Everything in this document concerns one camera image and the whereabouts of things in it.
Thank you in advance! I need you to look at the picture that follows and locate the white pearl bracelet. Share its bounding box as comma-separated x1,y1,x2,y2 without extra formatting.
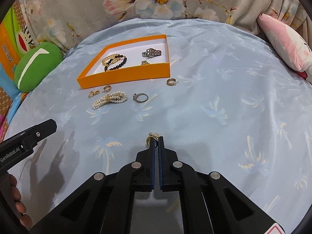
91,90,129,110

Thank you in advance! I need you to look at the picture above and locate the black gold bead bracelet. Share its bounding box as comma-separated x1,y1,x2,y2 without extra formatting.
104,54,128,73

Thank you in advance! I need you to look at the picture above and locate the grey floral blanket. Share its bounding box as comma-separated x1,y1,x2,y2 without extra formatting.
19,0,311,51

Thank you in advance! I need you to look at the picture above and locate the left hand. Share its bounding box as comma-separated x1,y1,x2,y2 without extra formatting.
1,172,33,230

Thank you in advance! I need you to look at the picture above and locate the orange jewelry box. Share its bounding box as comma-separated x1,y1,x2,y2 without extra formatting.
77,34,170,89

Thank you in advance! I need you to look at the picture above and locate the light blue palm sheet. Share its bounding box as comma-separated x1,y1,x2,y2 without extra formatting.
6,19,311,233

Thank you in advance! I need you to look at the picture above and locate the gold chain bracelet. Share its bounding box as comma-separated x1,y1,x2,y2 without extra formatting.
101,53,121,67

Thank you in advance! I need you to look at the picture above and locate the orange cartoon pillow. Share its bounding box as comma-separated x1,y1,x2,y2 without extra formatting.
1,1,35,141

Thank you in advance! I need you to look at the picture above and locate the pink white plush pillow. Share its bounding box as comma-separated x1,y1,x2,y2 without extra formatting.
257,14,311,82

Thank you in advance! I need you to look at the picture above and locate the small gold hoop earring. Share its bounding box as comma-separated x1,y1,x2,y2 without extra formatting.
88,90,100,98

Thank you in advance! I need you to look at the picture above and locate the gold wristwatch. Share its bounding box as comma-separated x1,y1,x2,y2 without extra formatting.
141,60,150,65

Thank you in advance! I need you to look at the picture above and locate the green plush pillow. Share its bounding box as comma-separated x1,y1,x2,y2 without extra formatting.
14,42,62,93

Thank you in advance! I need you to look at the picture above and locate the silver ring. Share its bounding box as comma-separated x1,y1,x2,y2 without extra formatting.
132,92,149,103

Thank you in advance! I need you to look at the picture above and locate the gold hoop earring with post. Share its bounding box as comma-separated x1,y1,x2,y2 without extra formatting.
166,78,179,87

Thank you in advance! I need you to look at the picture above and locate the gold double hoop earring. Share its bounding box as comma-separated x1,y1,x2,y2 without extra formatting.
146,133,160,148

